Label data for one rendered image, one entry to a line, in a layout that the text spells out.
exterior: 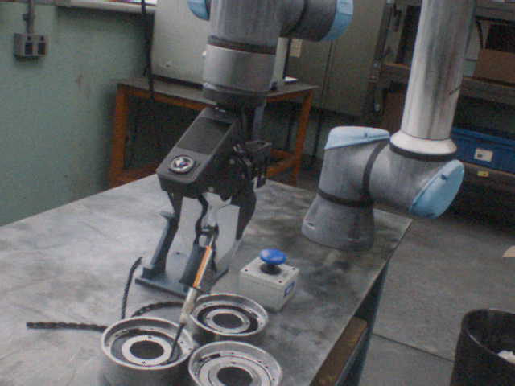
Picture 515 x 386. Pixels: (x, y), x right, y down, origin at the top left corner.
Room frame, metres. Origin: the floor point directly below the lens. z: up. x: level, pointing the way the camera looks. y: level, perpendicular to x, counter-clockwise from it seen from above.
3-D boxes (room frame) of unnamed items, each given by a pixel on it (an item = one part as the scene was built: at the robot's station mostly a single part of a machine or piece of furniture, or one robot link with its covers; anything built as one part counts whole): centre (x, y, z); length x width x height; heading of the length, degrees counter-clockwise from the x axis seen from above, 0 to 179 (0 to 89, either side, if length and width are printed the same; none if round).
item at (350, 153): (1.10, -0.18, 0.97); 0.13 x 0.12 x 0.14; 51
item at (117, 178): (3.41, 0.26, 0.39); 1.50 x 0.62 x 0.78; 158
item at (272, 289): (0.80, -0.04, 0.82); 0.08 x 0.07 x 0.05; 158
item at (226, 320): (0.65, 0.01, 0.82); 0.10 x 0.10 x 0.04
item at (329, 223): (1.10, -0.18, 0.85); 0.15 x 0.15 x 0.10
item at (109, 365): (0.56, 0.10, 0.82); 0.10 x 0.10 x 0.04
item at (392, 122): (4.10, -1.02, 0.64); 0.49 x 0.40 x 0.37; 73
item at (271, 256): (0.79, -0.04, 0.85); 0.04 x 0.04 x 0.05
